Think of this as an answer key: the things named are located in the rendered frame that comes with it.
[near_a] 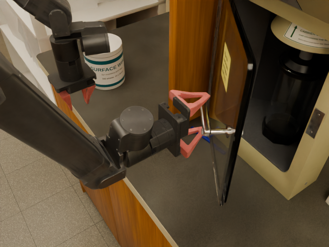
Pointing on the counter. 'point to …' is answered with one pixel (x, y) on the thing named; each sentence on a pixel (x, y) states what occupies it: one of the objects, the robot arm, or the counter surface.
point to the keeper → (315, 123)
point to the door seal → (245, 108)
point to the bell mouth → (298, 37)
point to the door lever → (206, 131)
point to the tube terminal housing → (263, 162)
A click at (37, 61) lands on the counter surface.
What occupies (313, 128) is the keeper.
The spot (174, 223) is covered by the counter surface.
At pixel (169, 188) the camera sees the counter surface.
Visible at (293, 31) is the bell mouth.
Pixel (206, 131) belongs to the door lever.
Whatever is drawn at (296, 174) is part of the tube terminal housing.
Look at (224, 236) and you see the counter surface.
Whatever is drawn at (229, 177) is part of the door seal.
